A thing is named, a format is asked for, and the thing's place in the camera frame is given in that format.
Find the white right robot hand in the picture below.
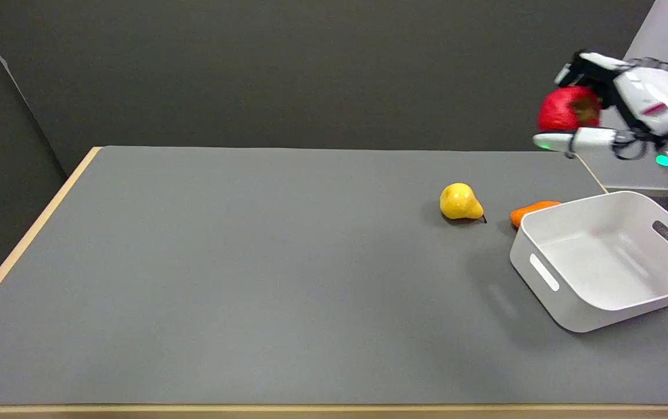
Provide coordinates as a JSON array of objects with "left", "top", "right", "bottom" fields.
[{"left": 532, "top": 51, "right": 668, "bottom": 159}]

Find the red apple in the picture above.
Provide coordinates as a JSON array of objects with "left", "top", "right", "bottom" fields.
[{"left": 537, "top": 86, "right": 601, "bottom": 133}]

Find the white plastic box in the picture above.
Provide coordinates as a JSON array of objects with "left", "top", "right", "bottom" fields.
[{"left": 509, "top": 190, "right": 668, "bottom": 333}]

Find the orange carrot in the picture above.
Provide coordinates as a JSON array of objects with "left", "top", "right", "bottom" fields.
[{"left": 510, "top": 201, "right": 562, "bottom": 229}]

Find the yellow pear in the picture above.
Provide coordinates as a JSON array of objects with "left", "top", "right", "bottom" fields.
[{"left": 439, "top": 182, "right": 488, "bottom": 224}]

